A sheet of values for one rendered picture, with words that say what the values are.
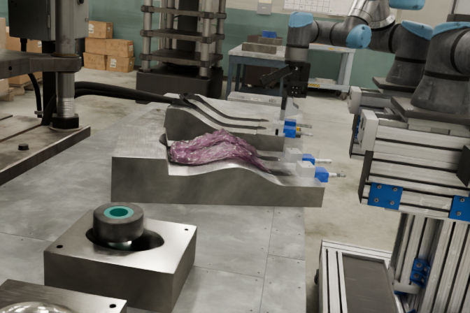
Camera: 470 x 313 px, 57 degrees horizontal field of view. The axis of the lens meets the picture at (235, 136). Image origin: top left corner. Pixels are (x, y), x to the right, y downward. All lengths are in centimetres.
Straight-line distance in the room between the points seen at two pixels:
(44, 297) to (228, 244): 37
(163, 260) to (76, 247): 13
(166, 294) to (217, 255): 19
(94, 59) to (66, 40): 670
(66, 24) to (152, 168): 73
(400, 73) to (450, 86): 50
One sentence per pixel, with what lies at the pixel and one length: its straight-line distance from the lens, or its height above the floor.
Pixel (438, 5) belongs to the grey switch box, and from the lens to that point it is 791.
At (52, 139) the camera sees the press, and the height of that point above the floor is 79.
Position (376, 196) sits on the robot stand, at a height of 76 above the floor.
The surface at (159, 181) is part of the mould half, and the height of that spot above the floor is 86.
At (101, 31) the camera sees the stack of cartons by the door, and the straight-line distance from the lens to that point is 816.
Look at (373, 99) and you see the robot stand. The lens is 174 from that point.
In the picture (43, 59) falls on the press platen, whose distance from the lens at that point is 152.
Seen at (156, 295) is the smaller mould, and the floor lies 83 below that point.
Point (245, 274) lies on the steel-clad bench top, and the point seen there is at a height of 80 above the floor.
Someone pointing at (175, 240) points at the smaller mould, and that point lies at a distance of 74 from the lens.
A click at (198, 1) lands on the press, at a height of 133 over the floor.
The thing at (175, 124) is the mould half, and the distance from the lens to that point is 137.
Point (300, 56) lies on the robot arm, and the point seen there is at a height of 112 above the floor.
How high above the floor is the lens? 124
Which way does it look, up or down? 16 degrees down
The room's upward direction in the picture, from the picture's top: 6 degrees clockwise
